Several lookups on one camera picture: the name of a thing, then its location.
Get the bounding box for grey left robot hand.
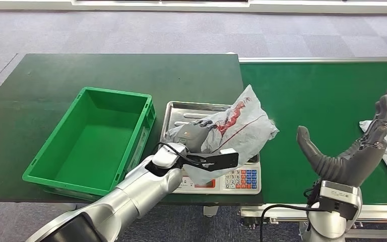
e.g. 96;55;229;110
175;119;218;153

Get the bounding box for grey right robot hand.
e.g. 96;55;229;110
296;87;387;188

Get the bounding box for green conveyor belt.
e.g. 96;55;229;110
239;62;387;206

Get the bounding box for steel weighing pan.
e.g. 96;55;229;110
159;101;260;164

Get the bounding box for white electronic scale body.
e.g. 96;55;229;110
171;153;262;196

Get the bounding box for grey table leg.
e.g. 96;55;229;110
203;206;219;218

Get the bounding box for dark green table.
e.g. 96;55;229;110
0;53;264;204

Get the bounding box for green plastic crate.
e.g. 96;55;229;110
22;87;156;202

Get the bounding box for white floor ledge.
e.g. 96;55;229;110
0;0;387;15

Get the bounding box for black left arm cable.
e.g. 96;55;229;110
150;142;196;165

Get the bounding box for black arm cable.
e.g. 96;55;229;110
260;189;325;242
150;142;196;165

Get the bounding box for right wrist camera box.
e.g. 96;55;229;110
318;180;363;221

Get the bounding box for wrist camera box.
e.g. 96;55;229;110
180;148;240;172
318;180;363;221

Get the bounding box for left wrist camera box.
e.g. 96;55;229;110
180;148;240;172

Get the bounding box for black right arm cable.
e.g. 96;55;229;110
260;189;325;242

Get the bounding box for metal conveyor bracket hardware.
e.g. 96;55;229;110
240;217;279;231

